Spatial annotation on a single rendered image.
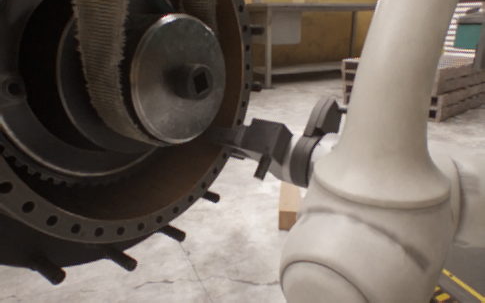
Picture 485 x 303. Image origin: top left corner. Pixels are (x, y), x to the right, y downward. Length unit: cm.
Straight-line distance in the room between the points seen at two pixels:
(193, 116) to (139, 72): 9
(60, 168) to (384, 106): 39
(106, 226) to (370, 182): 31
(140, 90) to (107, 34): 6
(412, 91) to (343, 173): 7
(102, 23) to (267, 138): 23
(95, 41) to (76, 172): 20
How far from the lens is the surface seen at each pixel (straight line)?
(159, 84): 39
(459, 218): 42
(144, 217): 50
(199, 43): 42
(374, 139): 27
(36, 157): 50
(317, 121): 50
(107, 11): 39
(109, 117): 42
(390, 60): 28
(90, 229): 45
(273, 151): 47
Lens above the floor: 92
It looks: 19 degrees down
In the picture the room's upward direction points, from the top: straight up
